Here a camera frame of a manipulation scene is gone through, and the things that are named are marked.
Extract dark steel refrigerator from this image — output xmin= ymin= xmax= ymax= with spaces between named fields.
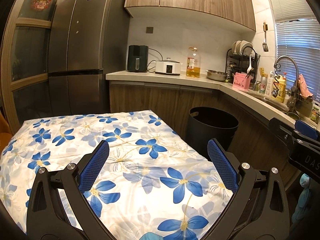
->
xmin=47 ymin=0 xmax=130 ymax=115

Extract pink utensil holder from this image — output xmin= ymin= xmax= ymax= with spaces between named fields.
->
xmin=232 ymin=72 xmax=251 ymax=91

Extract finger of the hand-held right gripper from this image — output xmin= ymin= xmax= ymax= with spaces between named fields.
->
xmin=294 ymin=119 xmax=320 ymax=140
xmin=269 ymin=117 xmax=296 ymax=144

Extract silver beer can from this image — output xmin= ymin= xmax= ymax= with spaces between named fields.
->
xmin=259 ymin=76 xmax=268 ymax=94

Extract steel sink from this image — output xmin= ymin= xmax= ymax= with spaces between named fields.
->
xmin=252 ymin=94 xmax=290 ymax=113

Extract wooden chair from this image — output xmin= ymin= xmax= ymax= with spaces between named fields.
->
xmin=0 ymin=112 xmax=13 ymax=142

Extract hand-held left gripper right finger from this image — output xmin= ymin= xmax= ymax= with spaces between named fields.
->
xmin=205 ymin=138 xmax=293 ymax=240

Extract wooden glass door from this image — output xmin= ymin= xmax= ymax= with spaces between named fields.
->
xmin=0 ymin=0 xmax=77 ymax=130

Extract person's left hand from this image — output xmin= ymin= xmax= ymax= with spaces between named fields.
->
xmin=139 ymin=232 xmax=163 ymax=240

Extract black power cable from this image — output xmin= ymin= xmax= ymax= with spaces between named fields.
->
xmin=147 ymin=49 xmax=163 ymax=72

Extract person's right hand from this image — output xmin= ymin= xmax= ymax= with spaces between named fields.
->
xmin=292 ymin=173 xmax=314 ymax=227

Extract hanging slotted spatula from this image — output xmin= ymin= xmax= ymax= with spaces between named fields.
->
xmin=262 ymin=22 xmax=269 ymax=52

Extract steel faucet with coiled hose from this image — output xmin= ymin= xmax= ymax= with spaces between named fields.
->
xmin=274 ymin=56 xmax=300 ymax=113

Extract green packet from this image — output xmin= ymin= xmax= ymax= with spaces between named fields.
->
xmin=310 ymin=106 xmax=320 ymax=124

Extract black trash bin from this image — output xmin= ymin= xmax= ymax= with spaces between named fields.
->
xmin=186 ymin=107 xmax=239 ymax=160

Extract white electric cooker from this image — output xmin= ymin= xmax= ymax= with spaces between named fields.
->
xmin=155 ymin=58 xmax=182 ymax=75

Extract black wire dish rack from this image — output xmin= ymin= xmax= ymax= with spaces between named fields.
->
xmin=226 ymin=40 xmax=260 ymax=80

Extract pink cloth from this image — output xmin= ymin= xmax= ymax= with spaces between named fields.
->
xmin=297 ymin=74 xmax=313 ymax=99

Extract yellow detergent bottle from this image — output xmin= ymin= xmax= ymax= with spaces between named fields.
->
xmin=274 ymin=73 xmax=287 ymax=103

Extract white pump bottle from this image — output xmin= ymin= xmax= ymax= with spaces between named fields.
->
xmin=265 ymin=72 xmax=274 ymax=96

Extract window blinds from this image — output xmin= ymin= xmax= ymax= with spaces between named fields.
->
xmin=265 ymin=0 xmax=320 ymax=105

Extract kitchen counter with wooden cabinets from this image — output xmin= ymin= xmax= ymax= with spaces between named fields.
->
xmin=105 ymin=70 xmax=320 ymax=193

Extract blue floral tablecloth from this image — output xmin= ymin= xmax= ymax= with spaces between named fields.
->
xmin=0 ymin=109 xmax=234 ymax=240

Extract stainless steel bowl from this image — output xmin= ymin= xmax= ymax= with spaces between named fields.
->
xmin=205 ymin=70 xmax=228 ymax=82

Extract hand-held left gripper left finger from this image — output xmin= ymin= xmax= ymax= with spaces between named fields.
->
xmin=26 ymin=140 xmax=110 ymax=240

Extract black air fryer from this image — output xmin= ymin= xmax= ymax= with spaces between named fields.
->
xmin=127 ymin=45 xmax=149 ymax=72

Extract cooking oil bottle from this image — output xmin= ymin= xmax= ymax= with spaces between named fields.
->
xmin=186 ymin=47 xmax=202 ymax=78

